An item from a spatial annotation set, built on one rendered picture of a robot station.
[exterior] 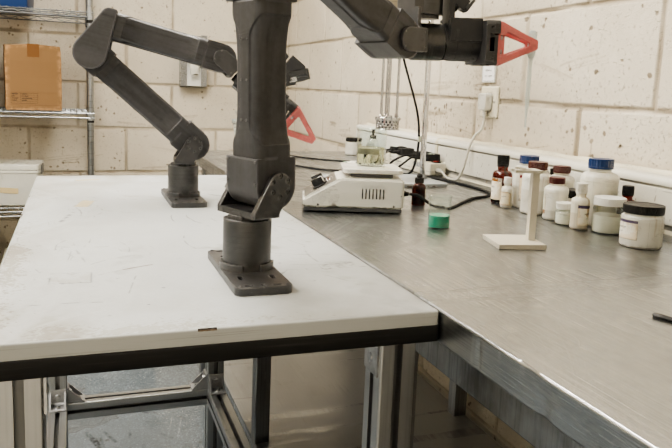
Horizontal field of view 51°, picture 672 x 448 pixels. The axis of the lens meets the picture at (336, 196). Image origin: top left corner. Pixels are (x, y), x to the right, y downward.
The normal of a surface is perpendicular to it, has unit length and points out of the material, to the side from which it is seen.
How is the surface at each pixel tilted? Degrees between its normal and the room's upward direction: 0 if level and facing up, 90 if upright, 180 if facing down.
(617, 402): 0
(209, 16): 90
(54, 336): 0
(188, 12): 90
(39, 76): 91
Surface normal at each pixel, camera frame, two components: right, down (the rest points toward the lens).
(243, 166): -0.73, 0.10
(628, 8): -0.94, 0.01
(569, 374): 0.04, -0.99
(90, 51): 0.25, 0.15
